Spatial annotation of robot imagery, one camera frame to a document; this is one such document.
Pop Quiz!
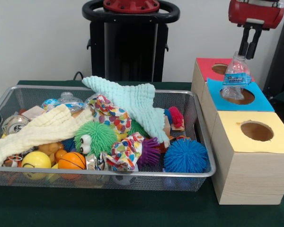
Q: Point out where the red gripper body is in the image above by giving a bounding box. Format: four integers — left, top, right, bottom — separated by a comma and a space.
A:
228, 0, 284, 30

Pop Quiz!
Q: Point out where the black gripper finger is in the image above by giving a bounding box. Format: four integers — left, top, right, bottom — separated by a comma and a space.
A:
239, 26, 252, 58
247, 27, 264, 60

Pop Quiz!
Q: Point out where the crushed clear water bottle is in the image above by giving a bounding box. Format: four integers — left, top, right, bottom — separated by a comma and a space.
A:
42, 92, 84, 112
222, 52, 252, 101

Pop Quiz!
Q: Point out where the blue spiky ball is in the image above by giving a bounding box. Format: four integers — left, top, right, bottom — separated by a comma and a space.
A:
163, 138, 209, 174

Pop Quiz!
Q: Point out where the shallow clear mesh bin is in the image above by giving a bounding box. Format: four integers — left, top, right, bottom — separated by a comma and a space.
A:
0, 85, 216, 191

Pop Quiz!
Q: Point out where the wooden box with three holes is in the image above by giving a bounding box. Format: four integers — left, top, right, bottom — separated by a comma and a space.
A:
191, 58, 284, 205

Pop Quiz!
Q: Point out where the red spiky toy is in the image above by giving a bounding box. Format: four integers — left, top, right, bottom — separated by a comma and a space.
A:
168, 106, 184, 129

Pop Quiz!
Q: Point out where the small orange toy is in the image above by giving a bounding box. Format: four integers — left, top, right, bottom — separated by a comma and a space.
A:
169, 136, 191, 142

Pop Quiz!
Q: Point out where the mint green cloth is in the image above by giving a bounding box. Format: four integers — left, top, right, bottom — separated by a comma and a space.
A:
82, 76, 171, 148

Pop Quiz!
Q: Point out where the small dark green spiky ball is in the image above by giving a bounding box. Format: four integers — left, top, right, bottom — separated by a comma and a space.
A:
129, 120, 148, 139

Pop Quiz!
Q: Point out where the purple spiky ball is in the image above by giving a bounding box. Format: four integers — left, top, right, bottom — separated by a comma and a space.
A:
137, 137, 161, 167

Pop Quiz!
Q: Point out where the colourful patterned cloth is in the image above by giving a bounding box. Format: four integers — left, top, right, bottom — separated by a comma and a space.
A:
88, 94, 145, 171

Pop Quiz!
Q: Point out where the orange toy basketball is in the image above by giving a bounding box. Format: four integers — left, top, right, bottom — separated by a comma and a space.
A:
58, 151, 87, 179

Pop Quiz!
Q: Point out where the pale yellow cloth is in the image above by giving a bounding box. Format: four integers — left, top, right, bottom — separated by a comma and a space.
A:
0, 104, 93, 167

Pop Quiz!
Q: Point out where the yellow smiley ball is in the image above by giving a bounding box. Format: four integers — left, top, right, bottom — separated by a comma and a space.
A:
22, 151, 52, 180

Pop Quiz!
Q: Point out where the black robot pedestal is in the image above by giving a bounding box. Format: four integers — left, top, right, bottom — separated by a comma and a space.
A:
82, 0, 180, 82

